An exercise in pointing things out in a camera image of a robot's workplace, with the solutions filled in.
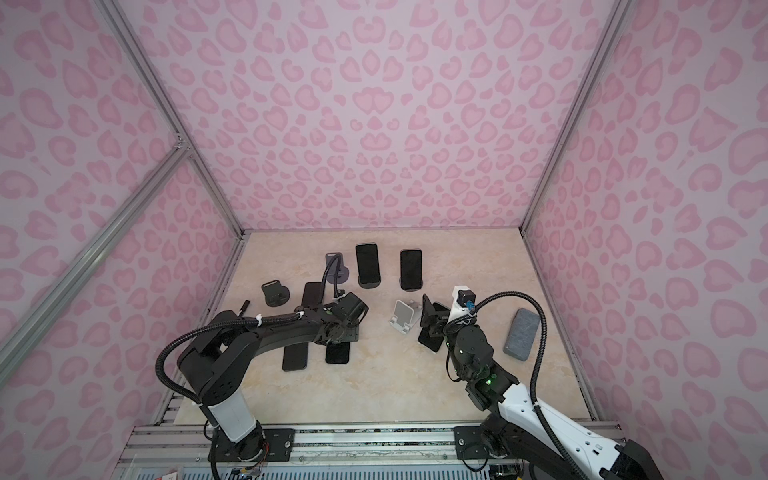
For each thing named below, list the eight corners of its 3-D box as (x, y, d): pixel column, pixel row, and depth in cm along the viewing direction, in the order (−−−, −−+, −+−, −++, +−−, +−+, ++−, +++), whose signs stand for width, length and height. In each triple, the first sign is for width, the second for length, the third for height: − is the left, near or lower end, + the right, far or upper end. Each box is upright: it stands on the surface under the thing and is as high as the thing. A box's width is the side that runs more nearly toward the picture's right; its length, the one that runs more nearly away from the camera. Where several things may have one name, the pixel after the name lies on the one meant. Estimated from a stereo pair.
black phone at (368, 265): (359, 288, 105) (355, 260, 93) (361, 271, 110) (357, 243, 98) (380, 288, 105) (377, 260, 93) (380, 271, 110) (378, 243, 98)
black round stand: (271, 308, 101) (261, 291, 93) (271, 300, 103) (260, 284, 95) (290, 303, 102) (281, 286, 94) (289, 296, 104) (281, 279, 96)
